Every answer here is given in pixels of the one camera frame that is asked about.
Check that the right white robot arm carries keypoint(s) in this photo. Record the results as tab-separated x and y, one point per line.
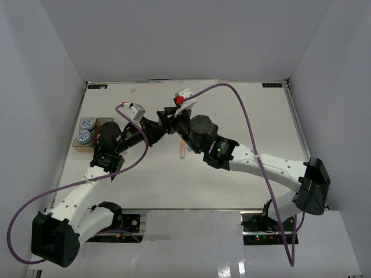
308	182

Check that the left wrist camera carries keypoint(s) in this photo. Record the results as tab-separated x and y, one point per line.
134	111

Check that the blue cleaning gel jar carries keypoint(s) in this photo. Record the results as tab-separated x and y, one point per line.
84	137
87	124

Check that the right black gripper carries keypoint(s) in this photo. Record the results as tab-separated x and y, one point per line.
168	119

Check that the pink correction tape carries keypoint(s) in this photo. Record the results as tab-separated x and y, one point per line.
98	136

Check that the orange pink highlighter pen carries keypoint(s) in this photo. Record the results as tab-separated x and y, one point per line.
182	151

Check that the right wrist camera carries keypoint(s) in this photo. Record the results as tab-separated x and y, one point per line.
184	101

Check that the clear compartment organizer tray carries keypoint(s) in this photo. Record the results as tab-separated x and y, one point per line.
89	148

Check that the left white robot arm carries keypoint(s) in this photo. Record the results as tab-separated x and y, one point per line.
57	235

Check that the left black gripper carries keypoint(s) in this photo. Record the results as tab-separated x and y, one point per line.
153	130

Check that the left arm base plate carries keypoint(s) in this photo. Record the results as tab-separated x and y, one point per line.
123	223

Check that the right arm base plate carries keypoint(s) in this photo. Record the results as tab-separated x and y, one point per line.
257	232

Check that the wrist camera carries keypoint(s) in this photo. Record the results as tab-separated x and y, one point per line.
134	111
184	101

